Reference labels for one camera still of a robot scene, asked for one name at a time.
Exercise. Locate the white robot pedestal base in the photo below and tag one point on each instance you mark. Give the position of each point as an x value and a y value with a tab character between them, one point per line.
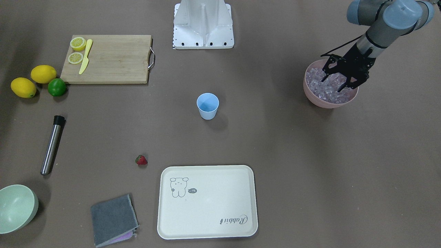
203	24

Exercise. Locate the green lime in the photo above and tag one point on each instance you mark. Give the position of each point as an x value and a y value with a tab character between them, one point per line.
57	87

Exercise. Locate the red strawberry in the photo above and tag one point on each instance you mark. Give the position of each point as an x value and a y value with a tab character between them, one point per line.
141	160

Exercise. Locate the cream rabbit tray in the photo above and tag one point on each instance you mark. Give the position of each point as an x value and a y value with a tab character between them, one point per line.
207	201

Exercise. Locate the lemon half slice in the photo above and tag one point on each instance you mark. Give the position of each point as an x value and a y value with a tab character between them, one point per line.
78	44
75	58

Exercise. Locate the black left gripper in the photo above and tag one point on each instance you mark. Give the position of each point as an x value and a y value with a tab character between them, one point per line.
353	61

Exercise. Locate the grey folded cloth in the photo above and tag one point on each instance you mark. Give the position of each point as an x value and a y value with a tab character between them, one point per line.
113	221

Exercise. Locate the light blue plastic cup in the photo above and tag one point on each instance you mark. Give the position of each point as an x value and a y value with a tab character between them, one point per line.
207	104

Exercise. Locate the pink bowl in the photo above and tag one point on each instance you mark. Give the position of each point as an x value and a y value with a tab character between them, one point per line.
311	97

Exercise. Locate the clear ice cubes pile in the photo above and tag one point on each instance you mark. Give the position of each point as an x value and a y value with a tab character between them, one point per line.
327	91

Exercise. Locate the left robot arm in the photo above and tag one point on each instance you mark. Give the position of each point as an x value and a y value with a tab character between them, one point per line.
387	20

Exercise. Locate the bamboo cutting board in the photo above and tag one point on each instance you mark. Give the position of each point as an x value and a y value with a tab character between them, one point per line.
113	59

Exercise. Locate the whole yellow lemon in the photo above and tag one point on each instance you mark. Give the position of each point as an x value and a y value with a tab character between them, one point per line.
43	74
23	87

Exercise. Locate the mint green bowl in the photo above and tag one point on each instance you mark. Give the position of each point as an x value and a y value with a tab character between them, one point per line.
18	206

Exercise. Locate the yellow plastic knife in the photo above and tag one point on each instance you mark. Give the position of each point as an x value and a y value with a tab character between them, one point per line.
85	60

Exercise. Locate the steel muddler black tip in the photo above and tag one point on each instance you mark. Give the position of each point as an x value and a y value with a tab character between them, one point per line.
47	164

